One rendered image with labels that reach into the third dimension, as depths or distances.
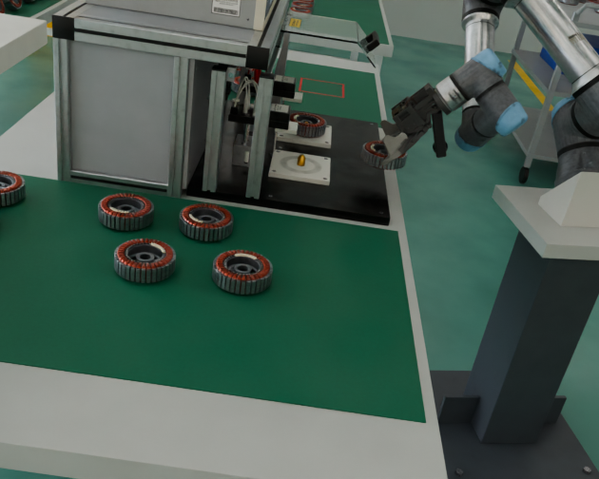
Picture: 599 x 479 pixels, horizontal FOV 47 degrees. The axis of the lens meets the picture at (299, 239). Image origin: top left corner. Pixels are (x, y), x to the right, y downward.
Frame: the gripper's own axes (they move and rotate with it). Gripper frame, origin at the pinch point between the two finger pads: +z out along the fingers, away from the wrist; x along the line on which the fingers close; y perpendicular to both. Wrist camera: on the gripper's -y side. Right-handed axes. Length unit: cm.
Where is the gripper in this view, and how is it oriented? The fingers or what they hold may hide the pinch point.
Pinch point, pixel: (381, 156)
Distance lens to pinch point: 176.1
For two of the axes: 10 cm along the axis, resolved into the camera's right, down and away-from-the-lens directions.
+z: -7.6, 5.5, 3.6
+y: -6.5, -6.8, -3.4
